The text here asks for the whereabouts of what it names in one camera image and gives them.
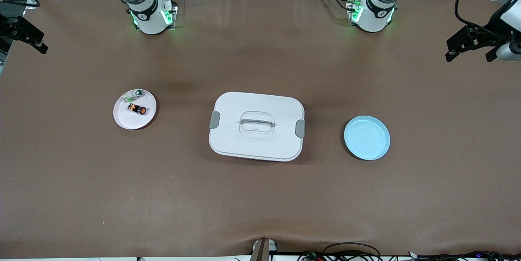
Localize white lidded storage box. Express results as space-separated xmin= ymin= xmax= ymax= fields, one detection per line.
xmin=208 ymin=92 xmax=306 ymax=162

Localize black cable bundle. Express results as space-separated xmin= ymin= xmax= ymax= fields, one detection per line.
xmin=407 ymin=250 xmax=521 ymax=261

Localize tangled coloured wires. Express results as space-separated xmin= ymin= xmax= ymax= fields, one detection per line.
xmin=297 ymin=250 xmax=326 ymax=261

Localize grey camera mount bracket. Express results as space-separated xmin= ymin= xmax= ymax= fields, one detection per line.
xmin=250 ymin=238 xmax=278 ymax=261

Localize pink round plate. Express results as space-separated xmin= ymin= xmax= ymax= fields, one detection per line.
xmin=113 ymin=89 xmax=158 ymax=130

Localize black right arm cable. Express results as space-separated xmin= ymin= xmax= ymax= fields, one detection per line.
xmin=0 ymin=0 xmax=41 ymax=8

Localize white and green switch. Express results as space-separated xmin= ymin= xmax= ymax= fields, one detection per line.
xmin=122 ymin=89 xmax=146 ymax=103

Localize black cable loop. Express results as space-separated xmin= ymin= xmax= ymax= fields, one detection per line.
xmin=323 ymin=242 xmax=382 ymax=261

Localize light blue round plate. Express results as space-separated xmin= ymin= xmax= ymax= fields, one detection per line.
xmin=344 ymin=115 xmax=391 ymax=160

